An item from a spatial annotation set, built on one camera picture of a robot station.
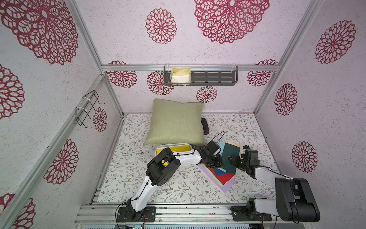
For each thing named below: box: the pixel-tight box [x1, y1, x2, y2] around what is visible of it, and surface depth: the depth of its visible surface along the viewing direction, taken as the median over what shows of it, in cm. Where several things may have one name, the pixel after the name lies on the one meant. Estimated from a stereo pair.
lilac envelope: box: [197, 164, 236, 194], surface depth 86 cm
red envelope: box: [208, 167, 235, 186], surface depth 87 cm
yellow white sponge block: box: [170, 67, 192, 86], surface depth 92 cm
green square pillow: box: [144, 98, 205, 146], surface depth 98 cm
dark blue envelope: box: [213, 168, 232, 177], surface depth 91 cm
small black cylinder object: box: [201, 117, 210, 136], surface depth 111 cm
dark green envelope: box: [222, 142, 241, 176], surface depth 99 cm
